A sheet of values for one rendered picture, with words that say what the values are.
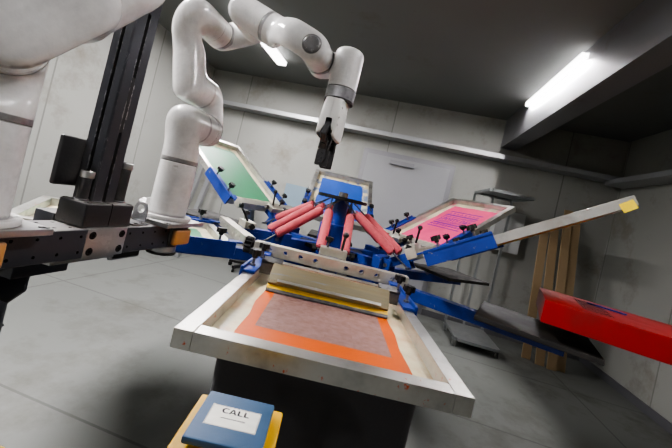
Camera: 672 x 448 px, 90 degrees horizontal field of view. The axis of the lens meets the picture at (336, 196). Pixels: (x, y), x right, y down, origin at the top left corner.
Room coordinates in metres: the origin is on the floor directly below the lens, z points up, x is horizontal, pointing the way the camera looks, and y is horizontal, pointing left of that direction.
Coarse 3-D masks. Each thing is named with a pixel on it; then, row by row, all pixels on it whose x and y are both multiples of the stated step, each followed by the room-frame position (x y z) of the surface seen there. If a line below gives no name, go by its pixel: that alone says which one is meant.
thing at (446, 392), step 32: (224, 288) 0.92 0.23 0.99; (192, 320) 0.68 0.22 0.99; (416, 320) 1.04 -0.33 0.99; (224, 352) 0.64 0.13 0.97; (256, 352) 0.64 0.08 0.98; (288, 352) 0.64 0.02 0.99; (352, 384) 0.64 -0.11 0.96; (384, 384) 0.64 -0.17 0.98; (416, 384) 0.64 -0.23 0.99; (448, 384) 0.67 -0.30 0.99
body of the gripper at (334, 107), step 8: (328, 96) 0.82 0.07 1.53; (336, 96) 0.82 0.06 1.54; (328, 104) 0.81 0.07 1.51; (336, 104) 0.81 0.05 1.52; (344, 104) 0.83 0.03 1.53; (352, 104) 0.85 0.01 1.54; (328, 112) 0.81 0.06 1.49; (336, 112) 0.81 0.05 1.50; (344, 112) 0.84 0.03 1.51; (320, 120) 0.81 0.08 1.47; (336, 120) 0.81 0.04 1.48; (344, 120) 0.86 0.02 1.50; (320, 128) 0.81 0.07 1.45; (336, 128) 0.81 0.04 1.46; (320, 136) 0.87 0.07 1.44; (328, 136) 0.84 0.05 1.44; (336, 136) 0.83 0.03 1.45
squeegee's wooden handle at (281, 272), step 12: (276, 264) 1.14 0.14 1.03; (276, 276) 1.11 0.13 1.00; (288, 276) 1.12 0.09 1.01; (300, 276) 1.13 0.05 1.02; (312, 276) 1.14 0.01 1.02; (324, 276) 1.15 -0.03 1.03; (324, 288) 1.12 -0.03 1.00; (336, 288) 1.12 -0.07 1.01; (348, 288) 1.13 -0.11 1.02; (360, 288) 1.14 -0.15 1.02; (372, 288) 1.15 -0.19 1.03; (372, 300) 1.12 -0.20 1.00; (384, 300) 1.13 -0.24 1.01
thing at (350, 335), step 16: (336, 320) 0.98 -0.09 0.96; (352, 320) 1.01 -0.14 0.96; (368, 320) 1.05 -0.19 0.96; (384, 320) 1.08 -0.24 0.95; (336, 336) 0.86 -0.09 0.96; (352, 336) 0.89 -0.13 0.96; (368, 336) 0.92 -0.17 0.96; (384, 336) 0.94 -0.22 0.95; (336, 352) 0.77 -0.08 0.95; (352, 352) 0.79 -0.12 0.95; (368, 352) 0.82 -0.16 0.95; (384, 352) 0.84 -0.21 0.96; (400, 352) 0.86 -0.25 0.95; (400, 368) 0.77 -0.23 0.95
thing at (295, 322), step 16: (256, 304) 0.95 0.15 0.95; (272, 304) 0.98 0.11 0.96; (288, 304) 1.02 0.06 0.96; (304, 304) 1.05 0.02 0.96; (320, 304) 1.09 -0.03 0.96; (256, 320) 0.84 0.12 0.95; (272, 320) 0.87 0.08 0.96; (288, 320) 0.89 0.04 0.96; (304, 320) 0.92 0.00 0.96; (320, 320) 0.95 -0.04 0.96; (256, 336) 0.76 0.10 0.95; (272, 336) 0.78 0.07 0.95; (288, 336) 0.80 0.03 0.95; (304, 336) 0.82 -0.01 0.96; (320, 336) 0.84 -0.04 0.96; (320, 352) 0.76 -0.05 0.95
